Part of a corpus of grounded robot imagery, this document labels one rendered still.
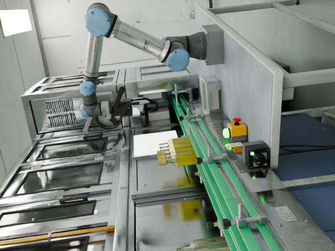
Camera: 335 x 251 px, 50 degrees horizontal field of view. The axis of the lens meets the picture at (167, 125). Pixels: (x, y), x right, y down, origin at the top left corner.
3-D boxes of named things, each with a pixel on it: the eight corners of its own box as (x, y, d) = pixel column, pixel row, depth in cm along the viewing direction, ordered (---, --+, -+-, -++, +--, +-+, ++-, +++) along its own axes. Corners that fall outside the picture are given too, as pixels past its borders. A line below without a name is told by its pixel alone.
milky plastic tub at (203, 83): (216, 109, 229) (202, 111, 228) (213, 74, 221) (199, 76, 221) (222, 117, 212) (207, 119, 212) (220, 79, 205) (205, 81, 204)
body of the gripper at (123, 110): (133, 111, 201) (111, 114, 200) (131, 96, 198) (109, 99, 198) (133, 115, 194) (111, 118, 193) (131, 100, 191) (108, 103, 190)
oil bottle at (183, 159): (210, 158, 194) (171, 163, 193) (210, 148, 192) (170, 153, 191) (213, 162, 189) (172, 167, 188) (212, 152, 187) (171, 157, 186)
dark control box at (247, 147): (263, 158, 145) (243, 161, 144) (262, 139, 142) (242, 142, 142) (270, 167, 137) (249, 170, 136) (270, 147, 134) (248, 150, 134)
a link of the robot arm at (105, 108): (101, 100, 197) (100, 104, 190) (109, 99, 198) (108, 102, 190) (103, 113, 200) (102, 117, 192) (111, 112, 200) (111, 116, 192)
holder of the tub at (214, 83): (217, 117, 230) (205, 119, 230) (214, 74, 221) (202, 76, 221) (223, 126, 214) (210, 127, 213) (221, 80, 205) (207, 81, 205)
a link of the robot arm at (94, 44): (89, -5, 181) (79, 83, 205) (87, 0, 172) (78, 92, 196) (112, 0, 183) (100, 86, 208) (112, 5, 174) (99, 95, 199)
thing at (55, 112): (140, 104, 361) (50, 115, 356) (135, 67, 349) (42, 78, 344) (142, 126, 295) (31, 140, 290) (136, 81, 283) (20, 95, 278)
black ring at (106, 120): (124, 126, 293) (97, 129, 292) (120, 100, 286) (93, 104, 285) (123, 128, 289) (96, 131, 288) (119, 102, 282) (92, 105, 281)
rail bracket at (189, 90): (199, 102, 274) (169, 106, 273) (197, 80, 269) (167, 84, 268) (200, 104, 270) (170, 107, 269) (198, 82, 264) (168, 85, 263)
